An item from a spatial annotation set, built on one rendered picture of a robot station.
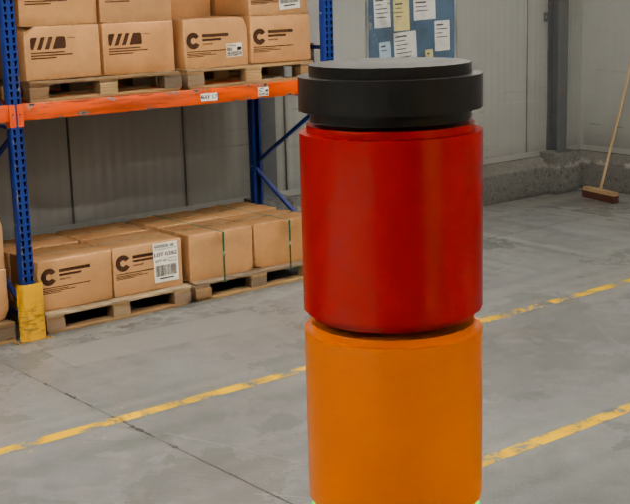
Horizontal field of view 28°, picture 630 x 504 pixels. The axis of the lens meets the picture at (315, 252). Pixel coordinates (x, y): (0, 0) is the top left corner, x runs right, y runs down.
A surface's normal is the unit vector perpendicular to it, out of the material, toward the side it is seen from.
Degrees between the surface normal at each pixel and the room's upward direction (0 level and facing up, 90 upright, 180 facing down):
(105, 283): 91
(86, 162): 90
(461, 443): 90
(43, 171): 90
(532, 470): 0
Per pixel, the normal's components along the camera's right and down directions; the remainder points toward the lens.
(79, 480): -0.03, -0.98
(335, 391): -0.70, 0.17
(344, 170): -0.49, 0.20
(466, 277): 0.72, 0.13
